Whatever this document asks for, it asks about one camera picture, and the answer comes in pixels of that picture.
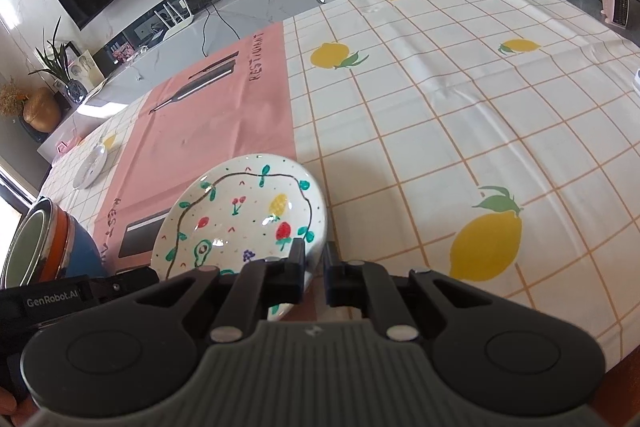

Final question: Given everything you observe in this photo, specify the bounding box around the green ceramic bowl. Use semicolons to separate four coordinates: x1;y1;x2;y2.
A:
1;199;51;289

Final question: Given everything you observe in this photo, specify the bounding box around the painted fruit plate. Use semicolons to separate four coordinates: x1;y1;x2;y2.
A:
150;152;328;323

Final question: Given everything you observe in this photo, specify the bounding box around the blue steel bowl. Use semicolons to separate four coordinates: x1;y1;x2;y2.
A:
58;216;106;279

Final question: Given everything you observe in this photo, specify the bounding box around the small white dish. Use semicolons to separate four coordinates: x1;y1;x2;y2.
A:
73;143;108;190

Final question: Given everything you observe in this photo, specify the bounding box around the orange steel bowl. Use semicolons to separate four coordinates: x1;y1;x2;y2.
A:
36;197;70;283

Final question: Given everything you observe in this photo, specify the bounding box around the pink storage box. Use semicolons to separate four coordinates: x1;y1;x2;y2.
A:
56;136;82;156

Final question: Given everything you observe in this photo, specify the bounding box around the pink restaurant placemat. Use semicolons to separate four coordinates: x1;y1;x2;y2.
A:
92;24;362;323

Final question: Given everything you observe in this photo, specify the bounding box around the brown round vase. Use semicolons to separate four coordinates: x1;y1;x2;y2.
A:
23;88;62;134

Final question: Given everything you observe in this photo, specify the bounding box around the lemon checked tablecloth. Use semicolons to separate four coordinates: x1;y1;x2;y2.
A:
41;0;639;365

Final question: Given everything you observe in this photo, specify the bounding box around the glass vase with plant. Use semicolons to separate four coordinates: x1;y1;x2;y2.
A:
30;20;88;105

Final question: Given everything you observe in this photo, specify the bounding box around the white tv console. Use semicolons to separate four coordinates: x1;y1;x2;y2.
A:
37;0;319;162

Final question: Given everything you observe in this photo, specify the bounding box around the white wifi router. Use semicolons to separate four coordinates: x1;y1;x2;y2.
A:
153;0;194;40

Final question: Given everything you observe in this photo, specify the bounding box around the pink space heater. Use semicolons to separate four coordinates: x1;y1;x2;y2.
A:
601;0;629;28

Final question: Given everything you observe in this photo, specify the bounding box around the black cable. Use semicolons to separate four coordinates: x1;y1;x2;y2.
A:
199;1;242;58

